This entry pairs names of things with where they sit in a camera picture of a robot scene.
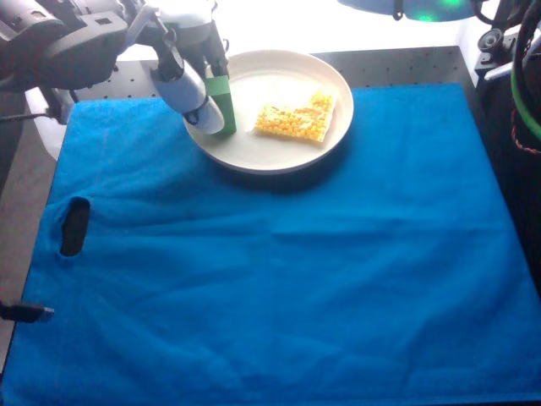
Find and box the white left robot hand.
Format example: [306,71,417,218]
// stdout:
[24,0,232,137]

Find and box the green cube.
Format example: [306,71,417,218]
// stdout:
[205,74,238,137]

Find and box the white round plate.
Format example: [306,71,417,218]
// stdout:
[184,49,355,175]

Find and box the yellow corn packet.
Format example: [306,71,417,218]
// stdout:
[253,88,338,145]

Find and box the blue cloth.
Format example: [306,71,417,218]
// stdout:
[0,83,541,406]

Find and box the black braided cable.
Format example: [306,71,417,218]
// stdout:
[0,86,69,126]

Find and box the black USB cable plug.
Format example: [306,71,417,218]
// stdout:
[0,301,56,325]

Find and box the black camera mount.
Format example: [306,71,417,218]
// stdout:
[476,27,517,82]

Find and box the green cable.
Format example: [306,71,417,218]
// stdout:
[510,36,541,143]

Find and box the red and black twisted cable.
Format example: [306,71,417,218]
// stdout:
[510,107,541,155]

